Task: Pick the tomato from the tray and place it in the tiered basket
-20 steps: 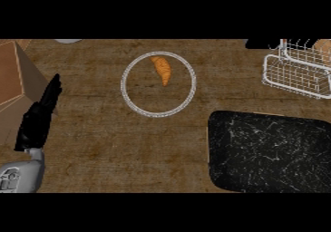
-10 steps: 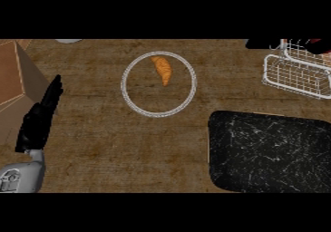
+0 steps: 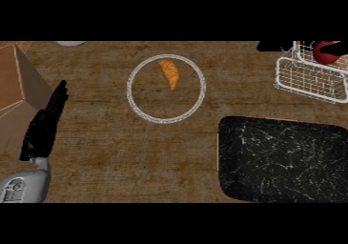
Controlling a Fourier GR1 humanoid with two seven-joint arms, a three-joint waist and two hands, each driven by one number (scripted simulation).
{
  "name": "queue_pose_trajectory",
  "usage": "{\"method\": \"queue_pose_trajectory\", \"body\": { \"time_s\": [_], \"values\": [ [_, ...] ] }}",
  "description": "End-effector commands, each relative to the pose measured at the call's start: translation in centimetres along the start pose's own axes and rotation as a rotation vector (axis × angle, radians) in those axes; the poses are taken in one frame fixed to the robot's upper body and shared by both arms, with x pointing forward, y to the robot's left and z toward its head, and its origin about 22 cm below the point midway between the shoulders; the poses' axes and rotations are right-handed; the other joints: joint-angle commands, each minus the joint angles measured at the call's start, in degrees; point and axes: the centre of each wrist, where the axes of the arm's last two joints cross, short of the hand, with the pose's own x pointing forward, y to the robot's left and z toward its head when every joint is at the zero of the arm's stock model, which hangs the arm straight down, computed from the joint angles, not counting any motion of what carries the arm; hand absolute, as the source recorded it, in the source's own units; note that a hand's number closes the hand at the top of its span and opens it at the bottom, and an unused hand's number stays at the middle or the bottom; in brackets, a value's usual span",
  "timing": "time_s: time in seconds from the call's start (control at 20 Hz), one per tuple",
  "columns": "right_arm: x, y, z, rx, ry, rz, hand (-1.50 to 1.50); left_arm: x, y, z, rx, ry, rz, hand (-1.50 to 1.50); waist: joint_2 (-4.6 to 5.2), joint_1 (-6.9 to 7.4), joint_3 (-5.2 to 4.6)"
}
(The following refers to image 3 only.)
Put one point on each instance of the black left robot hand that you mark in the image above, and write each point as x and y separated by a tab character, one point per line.
41	133

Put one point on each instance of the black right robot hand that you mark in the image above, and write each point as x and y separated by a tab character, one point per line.
340	48

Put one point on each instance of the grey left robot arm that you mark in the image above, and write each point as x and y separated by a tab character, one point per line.
22	186

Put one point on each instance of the black scratched tray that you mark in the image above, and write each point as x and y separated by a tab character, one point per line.
286	158

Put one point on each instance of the pale grey round object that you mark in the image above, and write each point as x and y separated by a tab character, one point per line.
70	42

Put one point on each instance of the orange croissant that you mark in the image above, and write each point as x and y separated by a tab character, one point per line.
170	73

